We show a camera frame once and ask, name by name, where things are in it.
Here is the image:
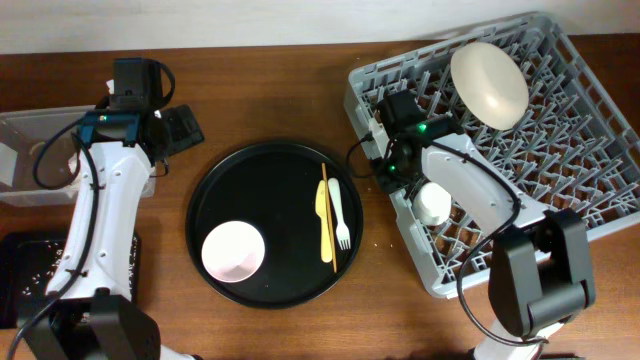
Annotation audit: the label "cream cup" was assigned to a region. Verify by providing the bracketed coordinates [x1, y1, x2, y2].
[412, 182, 452, 226]

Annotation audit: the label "wooden chopstick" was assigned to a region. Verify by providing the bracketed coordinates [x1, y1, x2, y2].
[321, 162, 337, 274]

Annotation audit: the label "white plastic fork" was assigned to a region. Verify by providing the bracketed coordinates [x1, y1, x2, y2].
[328, 178, 351, 250]

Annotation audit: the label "white tissue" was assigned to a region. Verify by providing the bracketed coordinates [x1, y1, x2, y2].
[67, 153, 80, 178]

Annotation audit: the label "large beige plate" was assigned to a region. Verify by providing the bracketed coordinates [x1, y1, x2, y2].
[450, 42, 529, 130]

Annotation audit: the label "small pink bowl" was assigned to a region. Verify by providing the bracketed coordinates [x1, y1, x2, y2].
[201, 221, 266, 283]

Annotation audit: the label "grey dishwasher rack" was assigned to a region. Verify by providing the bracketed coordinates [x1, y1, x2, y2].
[344, 13, 639, 298]

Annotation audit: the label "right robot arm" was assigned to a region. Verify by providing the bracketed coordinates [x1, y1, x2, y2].
[380, 120, 596, 359]

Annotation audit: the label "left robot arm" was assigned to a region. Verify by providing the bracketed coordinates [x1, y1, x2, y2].
[14, 105, 202, 359]

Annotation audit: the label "yellow plastic knife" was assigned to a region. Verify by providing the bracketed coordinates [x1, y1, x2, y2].
[315, 180, 333, 263]

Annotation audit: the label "round black tray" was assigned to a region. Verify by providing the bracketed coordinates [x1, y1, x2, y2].
[186, 141, 364, 309]

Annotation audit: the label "clear plastic bin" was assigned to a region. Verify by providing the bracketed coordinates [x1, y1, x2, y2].
[1, 107, 156, 214]

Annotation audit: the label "white label on bin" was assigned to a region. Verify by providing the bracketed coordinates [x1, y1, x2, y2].
[0, 143, 18, 187]

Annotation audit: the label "black rectangular bin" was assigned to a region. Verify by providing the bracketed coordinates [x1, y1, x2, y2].
[0, 230, 142, 330]

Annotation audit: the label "spilled rice grains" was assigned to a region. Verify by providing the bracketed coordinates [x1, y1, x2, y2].
[15, 236, 140, 299]

